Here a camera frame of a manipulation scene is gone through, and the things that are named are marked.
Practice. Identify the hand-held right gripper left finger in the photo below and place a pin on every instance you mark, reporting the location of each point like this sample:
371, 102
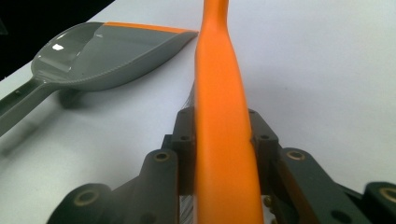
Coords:
185, 149

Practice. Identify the grey dustpan with orange edge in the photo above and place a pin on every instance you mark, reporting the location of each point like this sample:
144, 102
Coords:
118, 59

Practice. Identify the orange brush with grey bristles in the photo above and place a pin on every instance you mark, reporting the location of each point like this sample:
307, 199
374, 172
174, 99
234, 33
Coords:
221, 124

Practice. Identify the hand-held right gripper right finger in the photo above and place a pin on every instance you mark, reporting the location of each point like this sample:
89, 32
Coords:
263, 146

